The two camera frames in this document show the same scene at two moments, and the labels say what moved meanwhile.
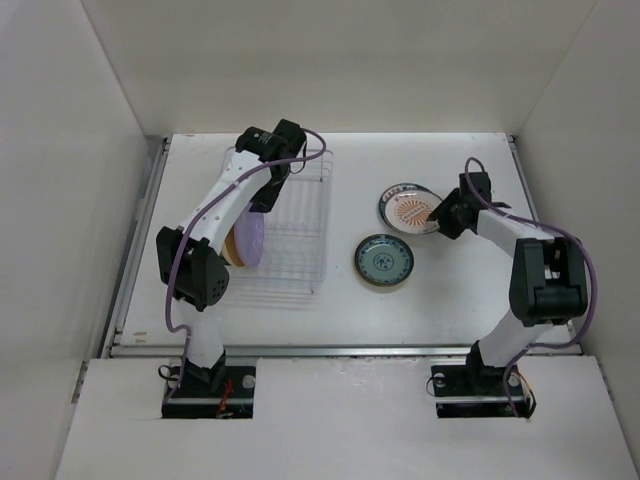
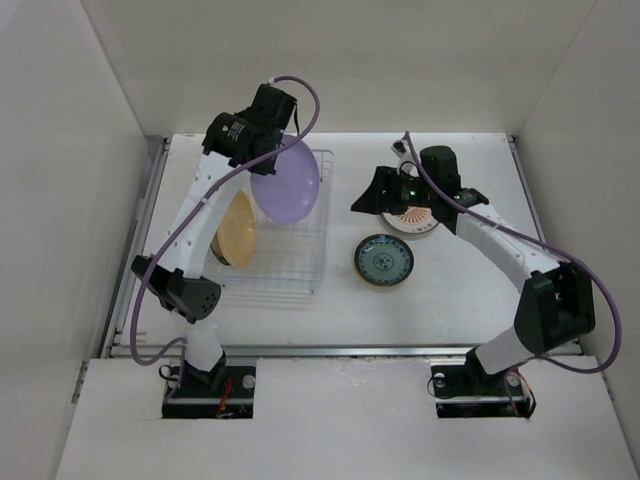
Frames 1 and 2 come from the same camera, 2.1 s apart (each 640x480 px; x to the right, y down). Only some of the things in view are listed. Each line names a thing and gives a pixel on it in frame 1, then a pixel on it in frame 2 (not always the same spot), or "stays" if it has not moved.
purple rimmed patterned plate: (406, 208) stays
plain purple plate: (249, 236) -> (288, 195)
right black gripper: (442, 213) -> (375, 200)
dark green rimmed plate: (384, 260) stays
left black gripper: (262, 201) -> (263, 170)
